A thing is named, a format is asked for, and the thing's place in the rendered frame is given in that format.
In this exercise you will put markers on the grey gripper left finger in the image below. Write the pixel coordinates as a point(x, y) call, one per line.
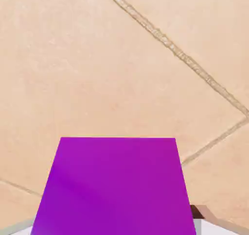
point(18, 228)

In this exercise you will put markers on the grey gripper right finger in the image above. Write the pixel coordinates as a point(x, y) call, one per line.
point(210, 222)

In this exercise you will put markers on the small purple cube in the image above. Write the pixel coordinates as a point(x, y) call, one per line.
point(116, 186)

